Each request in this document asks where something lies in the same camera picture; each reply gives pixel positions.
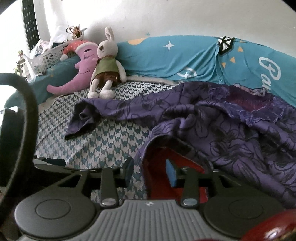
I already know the purple patterned garment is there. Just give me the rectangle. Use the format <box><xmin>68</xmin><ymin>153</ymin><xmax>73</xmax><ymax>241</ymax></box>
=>
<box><xmin>65</xmin><ymin>81</ymin><xmax>295</xmax><ymax>208</ymax></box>

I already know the beige bunny plush toy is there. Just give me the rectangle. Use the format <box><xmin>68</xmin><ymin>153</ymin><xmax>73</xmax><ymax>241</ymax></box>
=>
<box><xmin>87</xmin><ymin>27</ymin><xmax>127</xmax><ymax>99</ymax></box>

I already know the pink moon plush toy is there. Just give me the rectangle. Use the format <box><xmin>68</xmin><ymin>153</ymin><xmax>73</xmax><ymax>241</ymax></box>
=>
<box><xmin>47</xmin><ymin>40</ymin><xmax>99</xmax><ymax>95</ymax></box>

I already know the blue cartoon print bedsheet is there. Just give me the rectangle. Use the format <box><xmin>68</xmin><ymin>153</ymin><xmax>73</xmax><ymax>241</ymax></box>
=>
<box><xmin>30</xmin><ymin>36</ymin><xmax>295</xmax><ymax>105</ymax></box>

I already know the white air conditioner unit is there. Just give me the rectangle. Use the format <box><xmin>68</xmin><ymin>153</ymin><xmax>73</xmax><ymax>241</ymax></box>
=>
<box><xmin>21</xmin><ymin>0</ymin><xmax>50</xmax><ymax>51</ymax></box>

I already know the black braided cable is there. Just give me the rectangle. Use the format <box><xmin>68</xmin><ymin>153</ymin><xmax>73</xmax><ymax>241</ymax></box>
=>
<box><xmin>0</xmin><ymin>72</ymin><xmax>40</xmax><ymax>227</ymax></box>

